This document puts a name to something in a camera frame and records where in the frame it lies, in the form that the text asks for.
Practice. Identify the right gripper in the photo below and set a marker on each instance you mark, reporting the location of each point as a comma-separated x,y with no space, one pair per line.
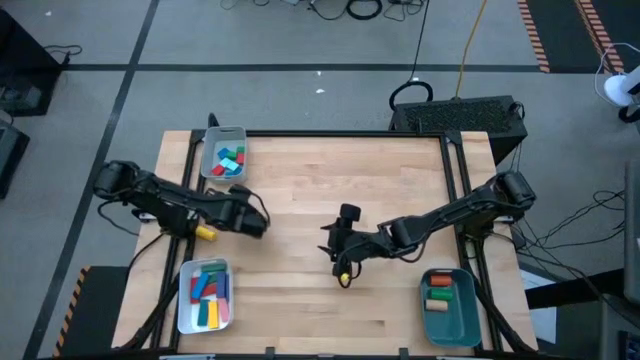
352,240

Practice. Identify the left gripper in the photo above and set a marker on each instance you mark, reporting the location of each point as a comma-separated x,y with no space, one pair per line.
242,212

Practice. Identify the light cyan half-round block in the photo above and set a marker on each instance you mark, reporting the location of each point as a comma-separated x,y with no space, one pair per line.
234,166

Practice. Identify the small red block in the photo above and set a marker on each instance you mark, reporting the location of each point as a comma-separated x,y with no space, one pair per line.
218,170
240,158

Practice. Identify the small light cyan block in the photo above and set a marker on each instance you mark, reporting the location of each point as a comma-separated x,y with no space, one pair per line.
225,161

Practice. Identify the long green block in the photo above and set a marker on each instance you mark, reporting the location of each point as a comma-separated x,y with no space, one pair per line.
214,267
212,278

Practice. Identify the small blue block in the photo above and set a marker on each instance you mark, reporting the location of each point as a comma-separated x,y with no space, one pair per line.
223,152

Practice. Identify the long red block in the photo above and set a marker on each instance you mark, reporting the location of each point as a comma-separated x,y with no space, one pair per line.
209,291
192,292

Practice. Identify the long yellow block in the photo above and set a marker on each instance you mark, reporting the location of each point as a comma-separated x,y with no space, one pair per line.
213,315

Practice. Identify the long teal block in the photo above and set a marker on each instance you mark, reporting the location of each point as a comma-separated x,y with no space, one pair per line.
202,313

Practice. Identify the pink cylinder block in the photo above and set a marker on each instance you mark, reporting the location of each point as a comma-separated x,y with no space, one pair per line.
441,280

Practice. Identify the white rectangular tray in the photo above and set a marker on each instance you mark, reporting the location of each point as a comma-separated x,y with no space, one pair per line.
187,325

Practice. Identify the green cylinder block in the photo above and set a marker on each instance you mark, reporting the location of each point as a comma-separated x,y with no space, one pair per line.
441,294

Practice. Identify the natural wood cylinder block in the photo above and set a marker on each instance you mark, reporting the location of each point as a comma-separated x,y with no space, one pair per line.
436,305

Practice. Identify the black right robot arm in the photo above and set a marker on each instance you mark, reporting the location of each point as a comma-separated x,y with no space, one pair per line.
465,212

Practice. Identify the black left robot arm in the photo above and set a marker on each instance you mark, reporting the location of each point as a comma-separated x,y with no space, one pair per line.
160,197

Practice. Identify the yellow cylinder block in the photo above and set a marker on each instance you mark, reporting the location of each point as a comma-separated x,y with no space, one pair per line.
206,233

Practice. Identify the grey plastic bin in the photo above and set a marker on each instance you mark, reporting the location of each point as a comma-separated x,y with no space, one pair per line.
210,145

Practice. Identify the teal rectangular tray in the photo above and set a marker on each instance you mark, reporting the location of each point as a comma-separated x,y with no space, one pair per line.
452,330

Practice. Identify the black hazard-striped floor mat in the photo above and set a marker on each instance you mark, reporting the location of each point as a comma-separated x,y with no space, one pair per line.
555,30
100,310

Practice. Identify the black computer case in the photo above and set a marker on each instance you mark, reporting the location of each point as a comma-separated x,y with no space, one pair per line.
457,117

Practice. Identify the white sheet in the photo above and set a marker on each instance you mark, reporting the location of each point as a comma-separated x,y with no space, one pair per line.
537,300

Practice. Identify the black equipment box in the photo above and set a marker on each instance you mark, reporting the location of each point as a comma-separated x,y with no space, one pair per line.
10,155

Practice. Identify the black cabinet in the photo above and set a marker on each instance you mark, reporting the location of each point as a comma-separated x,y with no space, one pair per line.
25,60

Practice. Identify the white floor stand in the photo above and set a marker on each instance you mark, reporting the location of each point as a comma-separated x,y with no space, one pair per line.
617,89

